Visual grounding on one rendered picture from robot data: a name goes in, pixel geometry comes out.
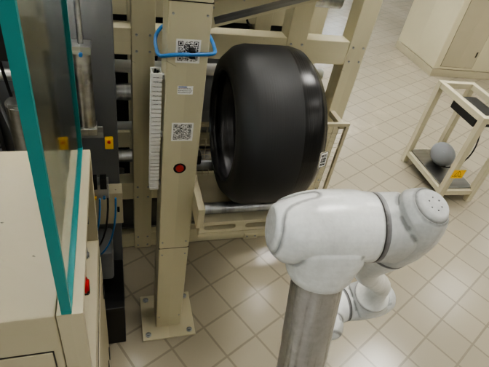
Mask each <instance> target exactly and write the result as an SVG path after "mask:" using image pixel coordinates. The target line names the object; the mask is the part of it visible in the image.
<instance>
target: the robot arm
mask: <svg viewBox="0 0 489 367"><path fill-rule="evenodd" d="M448 217H449V207H448V204H447V202H446V201H445V199H444V198H443V197H442V196H441V195H440V194H438V193H436V192H435V191H433V190H431V189H427V188H413V189H406V190H404V191H403V192H402V193H401V194H400V193H399V192H363V191H360V190H356V189H312V190H307V191H302V192H296V193H294V194H290V195H287V196H286V197H283V198H280V199H279V200H277V201H276V202H275V203H274V204H273V205H272V206H271V207H270V208H269V211H268V214H267V217H266V225H265V238H266V244H267V247H268V248H269V250H270V252H271V254H272V255H273V256H274V257H275V258H276V259H277V260H279V261H281V262H282V263H285V266H286V270H287V273H288V274H289V276H290V278H291V280H290V289H289V293H288V298H287V306H286V311H285V319H284V324H283V329H282V340H281V345H280V350H279V358H278V363H277V367H325V366H326V362H327V356H328V353H329V349H330V343H331V341H332V340H335V339H338V338H339V337H340V336H341V334H342V333H343V323H344V322H347V321H358V320H367V319H371V318H375V317H380V316H382V315H385V314H386V313H388V312H390V311H391V310H392V309H393V308H394V306H395V304H396V295H395V292H394V290H393V289H392V288H391V283H390V281H389V279H388V277H387V276H386V275H385V274H386V273H387V272H391V271H394V270H397V269H401V268H403V267H404V266H406V265H408V264H411V263H413V262H414V261H417V260H419V259H420V258H421V257H422V256H424V255H425V254H426V253H428V252H429V251H430V250H431V249H432V248H433V247H434V246H435V245H436V244H437V243H438V242H439V241H440V240H441V238H442V236H443V234H444V233H445V230H446V229H447V227H448V223H449V218H448ZM354 277H355V278H356V279H357V281H356V282H353V283H351V281H352V280H353V278H354Z"/></svg>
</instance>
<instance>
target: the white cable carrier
mask: <svg viewBox="0 0 489 367"><path fill-rule="evenodd" d="M150 71H151V73H150V107H149V110H150V113H149V114H150V117H149V118H150V119H149V122H150V123H149V167H148V169H149V170H148V173H149V174H148V183H149V189H150V190H153V189H159V185H160V184H161V181H160V179H159V155H160V153H159V151H160V137H162V131H161V130H160V129H161V116H162V114H161V112H162V110H161V108H162V105H161V104H162V80H163V79H164V73H162V69H161V67H150ZM152 71H153V72H152ZM159 71H160V72H159Z"/></svg>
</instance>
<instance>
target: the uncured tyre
mask: <svg viewBox="0 0 489 367"><path fill-rule="evenodd" d="M209 132H210V152H211V158H212V166H213V170H214V174H215V179H216V181H217V184H218V186H219V188H220V190H221V191H222V192H223V193H224V194H225V195H226V196H227V197H228V198H229V199H230V200H232V201H233V202H236V203H239V204H243V205H248V204H261V203H275V202H276V201H277V200H279V199H280V198H283V197H286V196H287V195H290V194H294V193H296V192H302V191H306V190H307V189H308V188H309V187H310V185H311V184H312V183H313V182H314V180H315V178H316V177H317V174H318V172H319V170H320V168H317V166H318V163H319V157H320V154H321V153H322V152H325V148H326V143H327V101H326V96H325V89H324V86H323V83H322V80H321V77H320V75H319V72H318V71H317V69H316V68H315V66H314V65H313V63H312V62H311V61H310V60H309V58H308V57H307V56H306V54H305V53H304V52H302V51H301V50H299V49H296V48H294V47H291V46H283V45H270V44H246V43H244V44H238V45H234V46H233V47H231V48H230V49H229V50H228V51H227V52H226V53H225V54H224V55H223V56H221V58H220V59H219V61H218V63H217V66H216V68H215V73H214V76H213V79H212V87H211V93H210V113H209Z"/></svg>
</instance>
